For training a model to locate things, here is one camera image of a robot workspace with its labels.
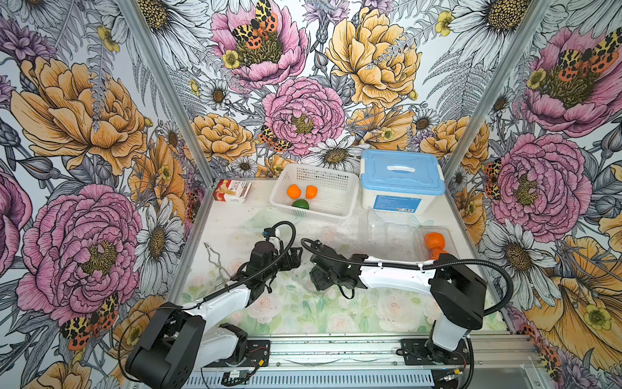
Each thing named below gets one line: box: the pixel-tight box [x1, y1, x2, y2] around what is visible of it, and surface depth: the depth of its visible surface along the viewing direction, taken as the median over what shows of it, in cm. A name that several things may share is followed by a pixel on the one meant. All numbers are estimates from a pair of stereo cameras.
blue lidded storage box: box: [360, 149, 447, 215], surface depth 104 cm
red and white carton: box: [213, 179, 253, 204], surface depth 114 cm
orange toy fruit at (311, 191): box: [305, 184, 319, 200], surface depth 114 cm
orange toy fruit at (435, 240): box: [424, 231, 446, 251], surface depth 96 cm
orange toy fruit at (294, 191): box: [286, 183, 303, 200], surface depth 114 cm
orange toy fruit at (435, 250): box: [427, 243, 449, 261], surface depth 94 cm
